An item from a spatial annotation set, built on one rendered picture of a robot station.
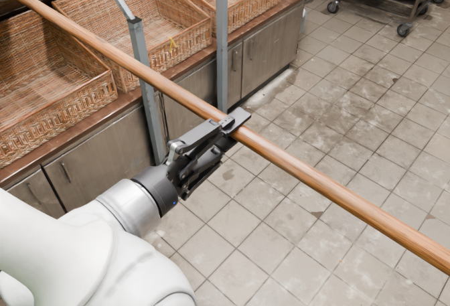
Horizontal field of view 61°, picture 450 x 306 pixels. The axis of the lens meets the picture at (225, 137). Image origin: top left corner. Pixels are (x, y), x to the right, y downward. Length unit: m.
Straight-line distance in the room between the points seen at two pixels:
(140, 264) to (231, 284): 1.45
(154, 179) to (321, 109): 2.09
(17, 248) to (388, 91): 2.68
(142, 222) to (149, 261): 0.17
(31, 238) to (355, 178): 2.00
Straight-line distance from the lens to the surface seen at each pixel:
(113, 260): 0.38
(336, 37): 3.32
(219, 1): 1.84
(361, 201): 0.60
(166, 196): 0.58
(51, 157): 1.65
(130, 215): 0.55
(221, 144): 0.68
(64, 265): 0.38
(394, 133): 2.57
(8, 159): 1.62
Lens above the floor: 1.68
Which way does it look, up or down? 46 degrees down
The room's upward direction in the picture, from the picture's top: straight up
